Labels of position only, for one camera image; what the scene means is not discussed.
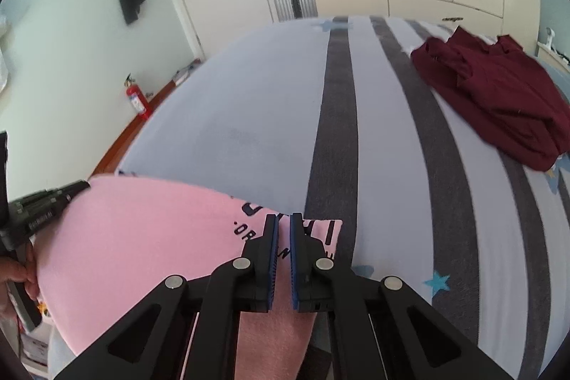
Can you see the pink printed t-shirt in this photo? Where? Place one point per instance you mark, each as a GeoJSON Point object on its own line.
{"type": "Point", "coordinates": [133, 228]}

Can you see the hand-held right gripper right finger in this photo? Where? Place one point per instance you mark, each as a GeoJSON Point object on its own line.
{"type": "Point", "coordinates": [295, 268]}

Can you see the white nightstand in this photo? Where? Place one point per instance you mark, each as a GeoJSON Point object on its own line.
{"type": "Point", "coordinates": [550, 58]}

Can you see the maroon garment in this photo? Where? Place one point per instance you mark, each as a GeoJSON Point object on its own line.
{"type": "Point", "coordinates": [498, 95]}

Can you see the bed with striped star sheet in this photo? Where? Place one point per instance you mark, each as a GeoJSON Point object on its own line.
{"type": "Point", "coordinates": [245, 117]}

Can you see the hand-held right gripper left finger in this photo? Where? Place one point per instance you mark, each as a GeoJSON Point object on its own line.
{"type": "Point", "coordinates": [272, 268]}

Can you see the small white stand device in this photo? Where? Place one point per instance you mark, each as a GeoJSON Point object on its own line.
{"type": "Point", "coordinates": [550, 37]}

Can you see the person's left hand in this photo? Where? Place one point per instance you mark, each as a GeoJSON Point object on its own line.
{"type": "Point", "coordinates": [13, 271]}

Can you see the red fire extinguisher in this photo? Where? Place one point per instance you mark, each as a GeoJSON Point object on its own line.
{"type": "Point", "coordinates": [137, 99]}

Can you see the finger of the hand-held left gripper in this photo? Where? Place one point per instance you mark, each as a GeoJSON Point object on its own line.
{"type": "Point", "coordinates": [78, 195]}
{"type": "Point", "coordinates": [73, 186]}

